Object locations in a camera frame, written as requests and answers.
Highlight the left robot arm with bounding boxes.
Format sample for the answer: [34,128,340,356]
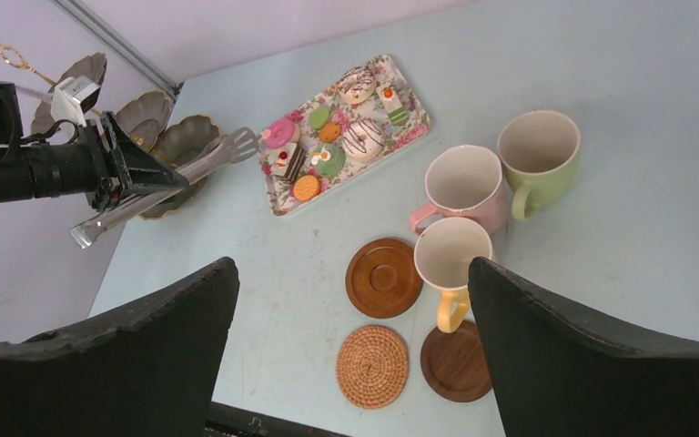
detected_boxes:
[0,76,189,212]

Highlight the small orange macaron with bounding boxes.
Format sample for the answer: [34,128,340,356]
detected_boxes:
[318,122,342,143]

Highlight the dark brown wooden coaster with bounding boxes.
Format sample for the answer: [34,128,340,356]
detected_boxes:
[420,320,492,402]

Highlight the green layered cake slice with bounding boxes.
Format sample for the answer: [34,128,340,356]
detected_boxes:
[376,86,409,126]

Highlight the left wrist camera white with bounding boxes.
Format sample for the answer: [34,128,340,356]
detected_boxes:
[50,76,100,127]

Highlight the pink mug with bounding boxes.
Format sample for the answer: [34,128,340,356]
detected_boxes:
[409,145,510,234]

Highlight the light brown wooden coaster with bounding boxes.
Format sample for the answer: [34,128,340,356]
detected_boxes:
[345,238,423,319]

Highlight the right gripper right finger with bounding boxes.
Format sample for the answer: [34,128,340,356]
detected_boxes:
[469,257,699,436]

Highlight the green mug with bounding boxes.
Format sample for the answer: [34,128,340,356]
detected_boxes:
[497,110,582,222]

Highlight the yellow mug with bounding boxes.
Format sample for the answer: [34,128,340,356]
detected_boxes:
[414,217,496,333]

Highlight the orange round biscuit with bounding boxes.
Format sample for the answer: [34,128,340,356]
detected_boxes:
[292,174,322,203]

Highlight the three-tier dark dessert stand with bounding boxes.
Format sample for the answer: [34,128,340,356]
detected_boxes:
[0,42,223,220]

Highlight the green round cake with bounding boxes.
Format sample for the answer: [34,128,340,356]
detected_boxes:
[310,144,346,179]

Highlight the woven rattan coaster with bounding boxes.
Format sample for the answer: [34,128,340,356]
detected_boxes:
[335,325,410,410]

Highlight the floral rectangular tray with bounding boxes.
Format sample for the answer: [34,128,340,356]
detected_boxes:
[258,55,431,217]

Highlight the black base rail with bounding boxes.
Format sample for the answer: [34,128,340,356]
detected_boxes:
[202,401,345,437]

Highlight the white chocolate-drizzled donut upper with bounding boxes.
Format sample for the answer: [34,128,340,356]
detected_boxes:
[337,66,377,105]

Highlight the green macaron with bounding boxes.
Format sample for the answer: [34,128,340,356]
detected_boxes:
[307,106,331,131]

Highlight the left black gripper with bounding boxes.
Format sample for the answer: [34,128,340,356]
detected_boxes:
[87,111,185,211]

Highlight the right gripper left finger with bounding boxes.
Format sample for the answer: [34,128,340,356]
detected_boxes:
[0,258,240,436]

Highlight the white chocolate-drizzled donut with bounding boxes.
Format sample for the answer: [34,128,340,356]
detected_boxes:
[337,66,377,105]
[341,118,386,162]

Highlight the chocolate cake slice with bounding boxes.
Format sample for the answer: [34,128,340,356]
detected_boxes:
[269,142,307,184]

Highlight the white chocolate-drizzled donut lower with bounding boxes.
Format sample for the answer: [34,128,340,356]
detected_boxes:
[341,118,386,162]

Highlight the pink frosted donut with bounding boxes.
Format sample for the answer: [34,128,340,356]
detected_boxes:
[261,117,300,149]

